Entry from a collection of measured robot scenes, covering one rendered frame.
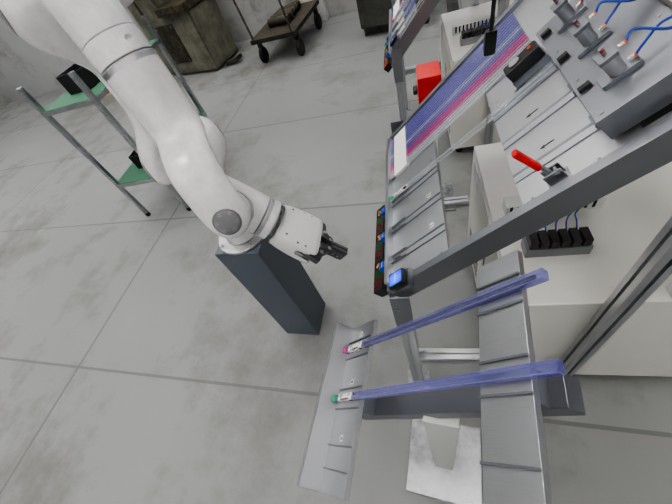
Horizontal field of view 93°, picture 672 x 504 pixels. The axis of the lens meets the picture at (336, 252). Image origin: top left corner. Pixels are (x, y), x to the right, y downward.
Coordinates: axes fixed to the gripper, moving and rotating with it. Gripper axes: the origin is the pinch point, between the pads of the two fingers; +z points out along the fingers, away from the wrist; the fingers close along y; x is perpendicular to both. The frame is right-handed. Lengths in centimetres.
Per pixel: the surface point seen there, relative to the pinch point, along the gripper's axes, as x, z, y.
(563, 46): 49, 15, -27
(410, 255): 1.1, 21.5, -8.5
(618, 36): 55, 15, -18
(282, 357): -102, 32, -7
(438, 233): 11.2, 21.2, -9.3
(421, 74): 8, 26, -104
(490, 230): 24.6, 20.2, -0.9
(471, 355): -17, 65, 2
